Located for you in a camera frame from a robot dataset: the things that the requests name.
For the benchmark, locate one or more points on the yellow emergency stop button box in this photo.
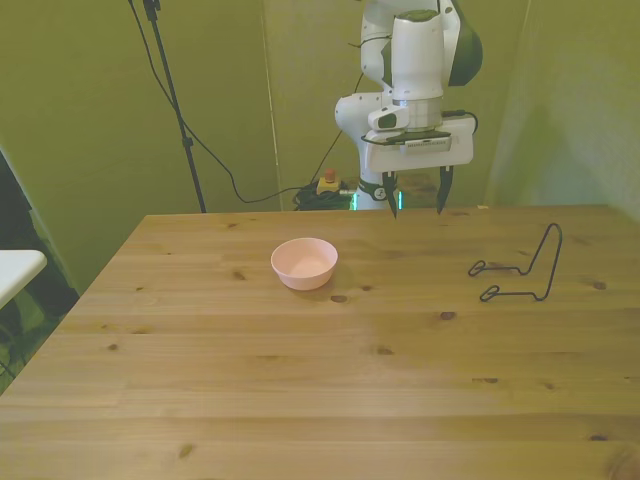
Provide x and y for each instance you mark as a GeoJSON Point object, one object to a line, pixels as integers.
{"type": "Point", "coordinates": [328, 184]}

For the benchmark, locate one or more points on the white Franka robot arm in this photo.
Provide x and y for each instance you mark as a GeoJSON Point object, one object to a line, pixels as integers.
{"type": "Point", "coordinates": [417, 60]}

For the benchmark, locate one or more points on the white side table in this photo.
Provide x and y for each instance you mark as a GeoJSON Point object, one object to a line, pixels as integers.
{"type": "Point", "coordinates": [17, 267]}

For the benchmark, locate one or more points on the pink plastic bowl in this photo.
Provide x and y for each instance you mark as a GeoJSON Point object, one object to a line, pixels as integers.
{"type": "Point", "coordinates": [304, 265]}

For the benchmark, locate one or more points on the black panel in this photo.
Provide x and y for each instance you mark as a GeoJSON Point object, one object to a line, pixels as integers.
{"type": "Point", "coordinates": [35, 250]}

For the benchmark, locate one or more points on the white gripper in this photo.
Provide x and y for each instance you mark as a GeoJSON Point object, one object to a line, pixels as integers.
{"type": "Point", "coordinates": [425, 159]}

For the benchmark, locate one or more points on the black tripod stand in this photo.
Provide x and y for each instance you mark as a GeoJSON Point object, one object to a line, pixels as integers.
{"type": "Point", "coordinates": [172, 95]}

